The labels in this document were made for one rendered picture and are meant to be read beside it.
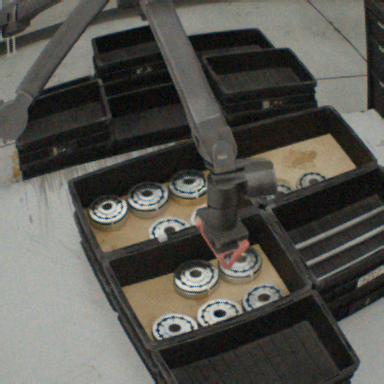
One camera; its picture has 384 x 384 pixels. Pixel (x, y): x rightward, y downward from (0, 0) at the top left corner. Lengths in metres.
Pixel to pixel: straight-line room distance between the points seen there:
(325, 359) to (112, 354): 0.56
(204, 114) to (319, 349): 0.62
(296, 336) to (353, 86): 2.51
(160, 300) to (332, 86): 2.40
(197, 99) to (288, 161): 0.79
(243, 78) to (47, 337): 1.60
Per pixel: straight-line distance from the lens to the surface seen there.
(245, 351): 1.73
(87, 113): 3.02
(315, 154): 2.22
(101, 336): 1.95
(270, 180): 1.49
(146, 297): 1.85
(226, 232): 1.53
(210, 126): 1.44
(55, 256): 2.16
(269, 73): 3.18
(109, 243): 1.99
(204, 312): 1.77
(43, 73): 1.40
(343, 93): 4.00
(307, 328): 1.77
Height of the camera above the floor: 2.23
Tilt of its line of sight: 42 degrees down
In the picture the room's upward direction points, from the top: 4 degrees counter-clockwise
